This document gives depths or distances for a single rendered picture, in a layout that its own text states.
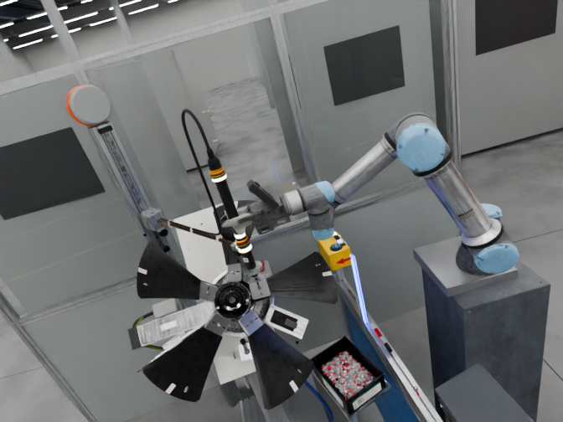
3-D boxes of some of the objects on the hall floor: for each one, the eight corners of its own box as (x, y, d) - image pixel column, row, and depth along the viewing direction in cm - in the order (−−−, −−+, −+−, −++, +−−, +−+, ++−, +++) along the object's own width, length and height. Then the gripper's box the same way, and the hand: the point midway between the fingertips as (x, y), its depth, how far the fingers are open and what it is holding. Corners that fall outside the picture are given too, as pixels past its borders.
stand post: (286, 460, 185) (231, 337, 145) (302, 454, 186) (252, 330, 146) (288, 470, 181) (233, 345, 141) (305, 463, 182) (254, 337, 142)
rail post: (360, 388, 209) (336, 286, 175) (366, 386, 210) (343, 284, 176) (363, 393, 206) (338, 291, 172) (369, 391, 206) (346, 289, 172)
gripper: (295, 226, 110) (229, 249, 108) (286, 212, 120) (225, 232, 118) (288, 202, 106) (219, 224, 104) (280, 189, 116) (217, 209, 114)
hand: (224, 219), depth 110 cm, fingers closed on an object, 4 cm apart
